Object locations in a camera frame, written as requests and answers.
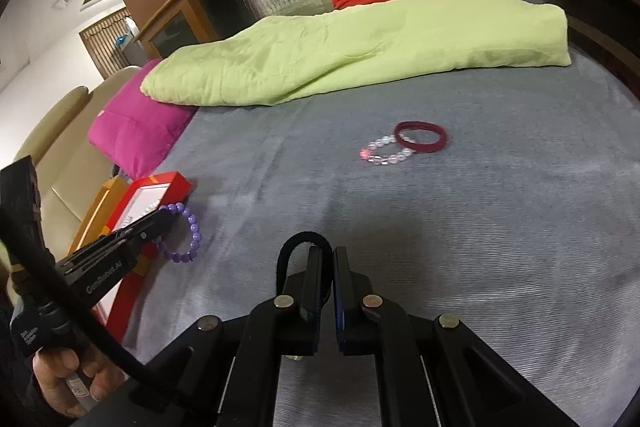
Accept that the pink pillow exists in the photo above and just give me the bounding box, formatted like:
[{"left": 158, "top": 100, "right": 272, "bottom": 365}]
[{"left": 87, "top": 59, "right": 198, "bottom": 180}]

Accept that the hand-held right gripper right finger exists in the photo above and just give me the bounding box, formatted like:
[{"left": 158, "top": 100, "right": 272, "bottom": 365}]
[{"left": 332, "top": 247, "right": 581, "bottom": 427}]

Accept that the black hair tie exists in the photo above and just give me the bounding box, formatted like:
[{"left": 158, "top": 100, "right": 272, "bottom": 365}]
[{"left": 276, "top": 231, "right": 335, "bottom": 308}]

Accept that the beige sofa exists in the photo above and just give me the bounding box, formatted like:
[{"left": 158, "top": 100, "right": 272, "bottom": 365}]
[{"left": 12, "top": 66, "right": 146, "bottom": 258}]

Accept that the maroon hair tie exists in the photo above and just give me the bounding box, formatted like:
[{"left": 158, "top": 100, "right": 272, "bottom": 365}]
[{"left": 393, "top": 120, "right": 449, "bottom": 154}]

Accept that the person's left hand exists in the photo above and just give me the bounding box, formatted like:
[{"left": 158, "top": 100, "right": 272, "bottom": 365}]
[{"left": 32, "top": 347, "right": 126, "bottom": 418}]

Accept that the white bead bracelet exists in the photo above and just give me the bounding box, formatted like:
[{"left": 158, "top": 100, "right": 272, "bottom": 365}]
[{"left": 122, "top": 199, "right": 161, "bottom": 225}]

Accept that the grey bed cover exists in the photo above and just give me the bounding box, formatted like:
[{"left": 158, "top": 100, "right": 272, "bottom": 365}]
[{"left": 120, "top": 47, "right": 640, "bottom": 427}]

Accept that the light green blanket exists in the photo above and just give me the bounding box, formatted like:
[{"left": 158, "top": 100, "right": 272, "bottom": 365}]
[{"left": 140, "top": 0, "right": 573, "bottom": 108}]

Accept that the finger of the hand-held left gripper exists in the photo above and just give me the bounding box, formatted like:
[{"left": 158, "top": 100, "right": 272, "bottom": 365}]
[
  {"left": 107, "top": 210, "right": 177, "bottom": 249},
  {"left": 114, "top": 222, "right": 172, "bottom": 266}
]

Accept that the red jewelry box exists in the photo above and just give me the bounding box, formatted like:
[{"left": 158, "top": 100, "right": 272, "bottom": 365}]
[{"left": 92, "top": 172, "right": 193, "bottom": 343}]

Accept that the orange box lid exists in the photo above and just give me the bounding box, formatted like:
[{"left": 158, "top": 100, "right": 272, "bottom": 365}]
[{"left": 67, "top": 175, "right": 133, "bottom": 258}]

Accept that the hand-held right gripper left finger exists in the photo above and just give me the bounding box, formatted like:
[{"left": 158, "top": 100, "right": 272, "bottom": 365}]
[{"left": 145, "top": 244, "right": 326, "bottom": 427}]

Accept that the small clear bead bracelet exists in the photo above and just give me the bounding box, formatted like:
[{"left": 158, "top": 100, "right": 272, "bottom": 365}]
[{"left": 359, "top": 134, "right": 417, "bottom": 168}]

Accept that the purple bead bracelet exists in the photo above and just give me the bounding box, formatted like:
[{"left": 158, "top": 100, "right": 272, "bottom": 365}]
[{"left": 156, "top": 203, "right": 202, "bottom": 264}]

